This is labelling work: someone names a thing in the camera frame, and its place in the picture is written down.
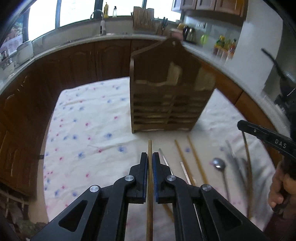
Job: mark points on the green cup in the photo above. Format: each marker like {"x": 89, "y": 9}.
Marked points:
{"x": 204, "y": 39}

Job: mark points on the seasoning bottle group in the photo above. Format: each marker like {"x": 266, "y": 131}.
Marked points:
{"x": 224, "y": 49}

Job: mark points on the dark wooden chopstick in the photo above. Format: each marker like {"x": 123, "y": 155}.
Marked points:
{"x": 249, "y": 179}

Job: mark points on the wooden cabinets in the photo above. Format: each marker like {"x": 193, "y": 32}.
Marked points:
{"x": 234, "y": 7}
{"x": 28, "y": 100}

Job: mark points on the small white electric pot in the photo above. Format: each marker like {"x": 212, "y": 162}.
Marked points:
{"x": 7, "y": 65}

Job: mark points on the knife block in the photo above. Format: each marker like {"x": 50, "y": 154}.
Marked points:
{"x": 162, "y": 26}

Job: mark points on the yellow dish soap bottle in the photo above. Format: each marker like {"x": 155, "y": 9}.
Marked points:
{"x": 105, "y": 10}

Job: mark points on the pink container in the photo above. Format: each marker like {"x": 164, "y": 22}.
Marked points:
{"x": 175, "y": 33}

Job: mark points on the white rice cooker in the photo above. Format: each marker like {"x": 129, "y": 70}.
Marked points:
{"x": 24, "y": 52}

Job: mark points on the lower wooden cabinets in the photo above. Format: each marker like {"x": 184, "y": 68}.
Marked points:
{"x": 28, "y": 100}

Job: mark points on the wooden cutting board rack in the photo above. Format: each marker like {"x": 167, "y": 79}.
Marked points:
{"x": 143, "y": 19}

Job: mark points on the steel spoon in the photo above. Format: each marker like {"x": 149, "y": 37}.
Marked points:
{"x": 220, "y": 165}

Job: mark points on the fruit poster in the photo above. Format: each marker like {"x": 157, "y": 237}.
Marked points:
{"x": 15, "y": 37}

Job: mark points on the chrome sink faucet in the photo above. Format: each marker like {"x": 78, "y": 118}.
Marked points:
{"x": 99, "y": 15}

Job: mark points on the clear soap bottle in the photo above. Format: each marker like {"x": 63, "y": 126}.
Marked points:
{"x": 114, "y": 12}

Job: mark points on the brown wooden utensil holder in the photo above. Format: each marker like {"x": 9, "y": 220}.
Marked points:
{"x": 169, "y": 87}

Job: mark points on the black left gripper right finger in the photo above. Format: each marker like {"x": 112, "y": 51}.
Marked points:
{"x": 200, "y": 213}

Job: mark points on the white floral tablecloth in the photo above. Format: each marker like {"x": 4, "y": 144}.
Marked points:
{"x": 90, "y": 142}

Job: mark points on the upper wooden cabinets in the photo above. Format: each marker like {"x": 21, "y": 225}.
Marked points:
{"x": 234, "y": 7}

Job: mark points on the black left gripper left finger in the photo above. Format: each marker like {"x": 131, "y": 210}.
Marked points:
{"x": 100, "y": 213}

